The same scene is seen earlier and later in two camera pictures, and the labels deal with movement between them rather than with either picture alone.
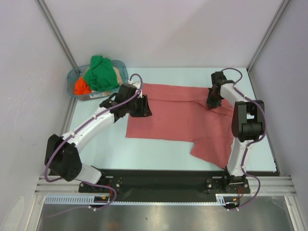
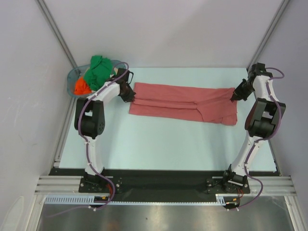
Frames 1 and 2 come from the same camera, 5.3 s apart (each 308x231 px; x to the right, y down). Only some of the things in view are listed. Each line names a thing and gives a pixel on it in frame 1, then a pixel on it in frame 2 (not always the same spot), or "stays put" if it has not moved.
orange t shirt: [82, 87] stays put
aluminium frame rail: [47, 186] stays put
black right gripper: [211, 104] → [238, 95]
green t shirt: [101, 74] stays put
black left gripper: [144, 110] → [130, 97]
